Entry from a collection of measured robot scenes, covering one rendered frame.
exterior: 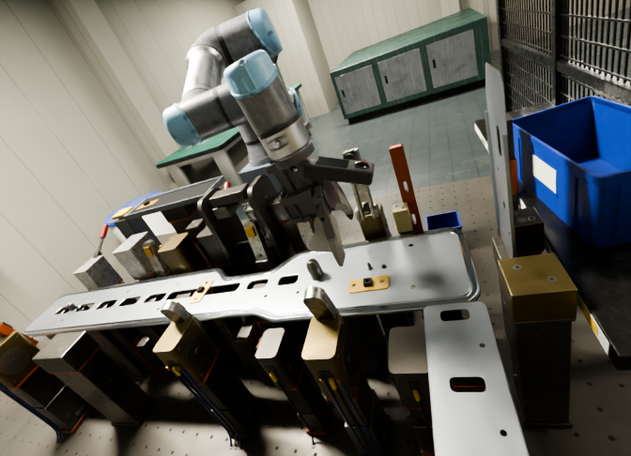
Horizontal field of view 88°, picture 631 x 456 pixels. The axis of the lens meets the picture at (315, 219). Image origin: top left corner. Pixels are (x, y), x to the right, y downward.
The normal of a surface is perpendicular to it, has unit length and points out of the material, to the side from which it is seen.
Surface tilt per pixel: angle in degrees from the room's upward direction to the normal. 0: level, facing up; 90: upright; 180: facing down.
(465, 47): 90
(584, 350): 0
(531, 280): 0
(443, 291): 0
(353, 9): 90
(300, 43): 90
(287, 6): 90
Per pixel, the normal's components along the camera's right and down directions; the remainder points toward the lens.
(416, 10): -0.27, 0.56
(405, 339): -0.35, -0.81
